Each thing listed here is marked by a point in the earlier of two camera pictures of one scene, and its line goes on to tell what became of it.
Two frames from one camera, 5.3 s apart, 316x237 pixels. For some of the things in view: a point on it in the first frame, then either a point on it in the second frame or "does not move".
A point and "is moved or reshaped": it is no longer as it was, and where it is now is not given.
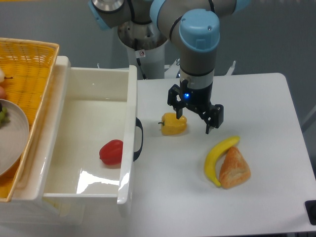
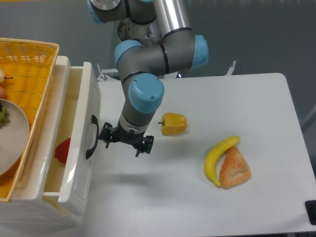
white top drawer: (93, 140) is moved or reshaped
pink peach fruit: (3, 94) does not move
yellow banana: (212, 156) does not move
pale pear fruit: (2, 76) does not move
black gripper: (213, 114) to (119, 135)
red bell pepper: (111, 152) to (61, 150)
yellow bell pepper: (172, 126) does not move
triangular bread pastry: (235, 171) does not move
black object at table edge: (310, 206) does not move
